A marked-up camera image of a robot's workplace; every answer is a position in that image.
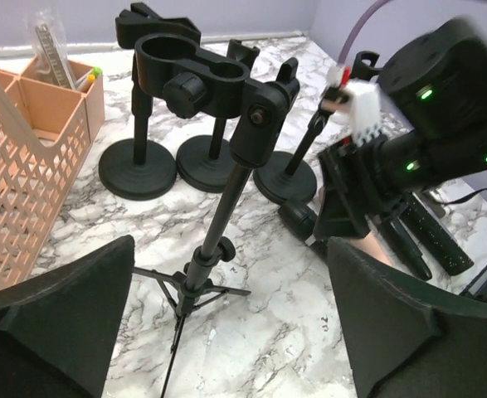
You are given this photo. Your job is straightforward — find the black tripod mic stand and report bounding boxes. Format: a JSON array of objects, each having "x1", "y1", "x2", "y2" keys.
[{"x1": 133, "y1": 33, "x2": 301, "y2": 398}]

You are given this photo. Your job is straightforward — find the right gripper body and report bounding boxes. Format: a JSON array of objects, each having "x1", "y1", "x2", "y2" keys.
[{"x1": 318, "y1": 142, "x2": 392, "y2": 220}]

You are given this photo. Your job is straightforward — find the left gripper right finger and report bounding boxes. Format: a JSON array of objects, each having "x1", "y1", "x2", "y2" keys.
[{"x1": 328, "y1": 238, "x2": 487, "y2": 397}]

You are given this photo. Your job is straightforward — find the black microphone silver ring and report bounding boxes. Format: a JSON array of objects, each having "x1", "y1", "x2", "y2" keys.
[{"x1": 276, "y1": 201, "x2": 331, "y2": 262}]

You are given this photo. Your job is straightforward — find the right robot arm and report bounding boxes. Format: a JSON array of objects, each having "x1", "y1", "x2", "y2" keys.
[{"x1": 314, "y1": 17, "x2": 487, "y2": 240}]

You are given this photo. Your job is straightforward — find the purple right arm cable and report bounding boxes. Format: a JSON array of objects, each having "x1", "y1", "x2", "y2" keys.
[{"x1": 336, "y1": 0, "x2": 393, "y2": 71}]

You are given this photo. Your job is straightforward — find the black slim microphone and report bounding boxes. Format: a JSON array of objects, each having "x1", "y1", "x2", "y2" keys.
[{"x1": 377, "y1": 220, "x2": 432, "y2": 281}]

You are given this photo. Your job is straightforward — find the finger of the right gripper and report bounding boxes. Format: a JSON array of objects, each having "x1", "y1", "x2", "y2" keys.
[{"x1": 313, "y1": 185, "x2": 369, "y2": 240}]

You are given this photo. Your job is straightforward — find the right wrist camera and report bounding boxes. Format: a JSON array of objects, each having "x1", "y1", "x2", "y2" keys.
[{"x1": 319, "y1": 64, "x2": 382, "y2": 148}]

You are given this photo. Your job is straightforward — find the clear ruler in organizer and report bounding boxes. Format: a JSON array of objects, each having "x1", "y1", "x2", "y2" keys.
[{"x1": 26, "y1": 9, "x2": 76, "y2": 90}]

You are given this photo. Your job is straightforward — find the black round-base stand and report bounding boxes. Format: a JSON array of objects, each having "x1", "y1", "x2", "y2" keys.
[
  {"x1": 176, "y1": 39, "x2": 261, "y2": 193},
  {"x1": 99, "y1": 2, "x2": 202, "y2": 201},
  {"x1": 251, "y1": 50, "x2": 381, "y2": 206}
]

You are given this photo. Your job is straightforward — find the beige microphone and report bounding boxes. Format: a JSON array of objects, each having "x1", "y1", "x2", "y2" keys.
[{"x1": 315, "y1": 186, "x2": 393, "y2": 269}]

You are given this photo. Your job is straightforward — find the peach plastic desk organizer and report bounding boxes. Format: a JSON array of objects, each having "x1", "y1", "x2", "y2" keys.
[{"x1": 0, "y1": 61, "x2": 105, "y2": 290}]

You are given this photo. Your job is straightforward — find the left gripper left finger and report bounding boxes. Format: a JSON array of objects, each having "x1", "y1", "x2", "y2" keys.
[{"x1": 0, "y1": 235, "x2": 134, "y2": 397}]

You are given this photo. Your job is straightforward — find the black microphone silver grille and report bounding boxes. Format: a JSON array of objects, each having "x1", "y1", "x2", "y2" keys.
[{"x1": 400, "y1": 194, "x2": 475, "y2": 276}]

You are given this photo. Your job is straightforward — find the markers in organizer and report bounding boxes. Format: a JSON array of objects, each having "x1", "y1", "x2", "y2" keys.
[{"x1": 75, "y1": 67, "x2": 102, "y2": 93}]

